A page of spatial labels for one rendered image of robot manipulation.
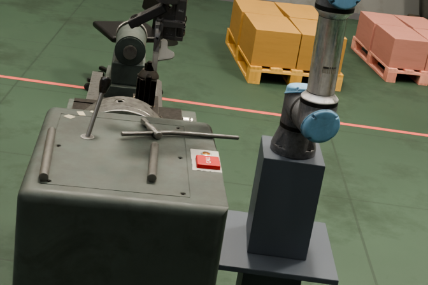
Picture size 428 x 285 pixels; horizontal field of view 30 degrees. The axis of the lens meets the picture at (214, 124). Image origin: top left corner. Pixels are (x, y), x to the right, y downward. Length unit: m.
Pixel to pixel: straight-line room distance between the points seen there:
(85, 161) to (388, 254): 2.80
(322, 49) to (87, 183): 0.86
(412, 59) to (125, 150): 5.86
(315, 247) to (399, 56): 5.01
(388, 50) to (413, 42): 0.24
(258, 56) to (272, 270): 4.38
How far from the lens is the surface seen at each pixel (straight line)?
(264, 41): 6.85
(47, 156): 1.95
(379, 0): 10.16
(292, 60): 6.95
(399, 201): 5.20
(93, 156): 2.02
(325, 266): 2.73
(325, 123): 2.42
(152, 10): 2.23
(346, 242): 4.54
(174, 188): 1.90
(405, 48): 7.69
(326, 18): 2.35
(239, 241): 2.77
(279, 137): 2.60
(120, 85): 3.58
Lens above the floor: 2.08
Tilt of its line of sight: 21 degrees down
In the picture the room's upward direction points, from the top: 9 degrees clockwise
